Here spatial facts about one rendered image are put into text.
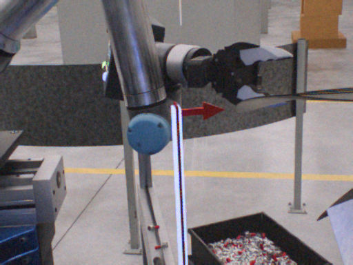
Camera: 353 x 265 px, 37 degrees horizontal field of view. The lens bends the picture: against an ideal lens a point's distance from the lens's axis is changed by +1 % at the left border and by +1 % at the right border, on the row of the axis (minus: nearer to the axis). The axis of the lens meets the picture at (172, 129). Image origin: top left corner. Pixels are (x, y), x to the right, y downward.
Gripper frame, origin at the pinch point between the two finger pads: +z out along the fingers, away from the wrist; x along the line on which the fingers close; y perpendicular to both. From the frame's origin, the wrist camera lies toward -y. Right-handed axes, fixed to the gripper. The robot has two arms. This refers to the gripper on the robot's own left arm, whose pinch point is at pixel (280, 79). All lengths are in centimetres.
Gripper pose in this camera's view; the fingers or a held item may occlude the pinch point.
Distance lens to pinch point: 85.2
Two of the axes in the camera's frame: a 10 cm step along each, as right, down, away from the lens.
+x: -0.3, 9.7, 2.2
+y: 7.1, -1.4, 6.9
